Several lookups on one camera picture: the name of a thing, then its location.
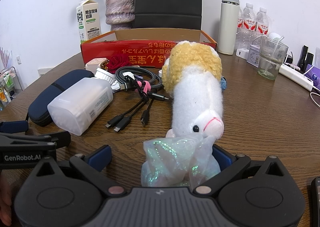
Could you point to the black bottles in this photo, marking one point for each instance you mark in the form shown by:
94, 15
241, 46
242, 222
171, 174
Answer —
305, 58

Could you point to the purple textured vase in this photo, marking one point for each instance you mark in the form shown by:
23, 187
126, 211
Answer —
120, 14

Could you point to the right plastic water bottle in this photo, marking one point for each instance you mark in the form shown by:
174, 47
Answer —
262, 22

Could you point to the white power strip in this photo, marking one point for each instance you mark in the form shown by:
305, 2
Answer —
296, 76

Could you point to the clear glass cup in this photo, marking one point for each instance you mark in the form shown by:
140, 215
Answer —
271, 56

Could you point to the plastic water bottle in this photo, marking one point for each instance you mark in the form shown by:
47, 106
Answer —
245, 27
262, 22

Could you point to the white thermos bottle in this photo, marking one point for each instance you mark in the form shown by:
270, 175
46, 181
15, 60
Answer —
228, 26

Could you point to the red cardboard box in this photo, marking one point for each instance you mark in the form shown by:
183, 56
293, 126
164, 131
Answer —
143, 47

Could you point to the navy blue zip case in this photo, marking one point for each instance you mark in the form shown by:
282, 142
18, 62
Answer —
38, 112

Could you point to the small white tin box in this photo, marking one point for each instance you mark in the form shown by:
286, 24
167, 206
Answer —
253, 55

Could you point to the translucent white plastic container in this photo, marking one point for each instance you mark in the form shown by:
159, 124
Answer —
78, 106

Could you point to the metal storage rack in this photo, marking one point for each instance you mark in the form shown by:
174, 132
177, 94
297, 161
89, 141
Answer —
10, 86

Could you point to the blue white snack packet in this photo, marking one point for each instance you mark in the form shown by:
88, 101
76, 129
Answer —
223, 83

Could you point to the beige cube block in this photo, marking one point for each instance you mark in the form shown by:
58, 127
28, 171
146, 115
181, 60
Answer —
95, 63

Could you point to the purple tissue pack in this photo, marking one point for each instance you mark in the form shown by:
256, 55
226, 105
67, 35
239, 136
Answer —
313, 73

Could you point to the left plastic water bottle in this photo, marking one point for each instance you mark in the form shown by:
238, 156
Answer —
245, 27

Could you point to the white and yellow plush toy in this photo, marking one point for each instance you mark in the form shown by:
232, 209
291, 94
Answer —
192, 77

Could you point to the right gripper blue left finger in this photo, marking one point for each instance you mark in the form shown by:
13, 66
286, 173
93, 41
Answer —
88, 167

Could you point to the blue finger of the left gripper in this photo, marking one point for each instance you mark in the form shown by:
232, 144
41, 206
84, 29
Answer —
12, 127
57, 140

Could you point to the red fabric rose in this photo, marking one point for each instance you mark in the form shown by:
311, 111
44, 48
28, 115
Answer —
117, 61

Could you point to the white green milk carton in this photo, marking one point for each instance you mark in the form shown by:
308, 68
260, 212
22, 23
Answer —
87, 14

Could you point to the glittery translucent plastic bag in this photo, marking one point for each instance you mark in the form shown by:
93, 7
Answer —
179, 161

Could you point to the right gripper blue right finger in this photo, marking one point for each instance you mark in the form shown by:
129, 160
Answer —
231, 166

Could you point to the white ribbed dish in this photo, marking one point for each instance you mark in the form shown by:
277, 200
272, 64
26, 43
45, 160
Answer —
105, 75

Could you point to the black phone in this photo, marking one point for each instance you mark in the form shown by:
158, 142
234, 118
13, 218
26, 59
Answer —
314, 202

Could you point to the white charger plug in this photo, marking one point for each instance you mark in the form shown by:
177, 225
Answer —
242, 53

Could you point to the person's left hand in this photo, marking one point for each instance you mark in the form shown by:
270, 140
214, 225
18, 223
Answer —
5, 201

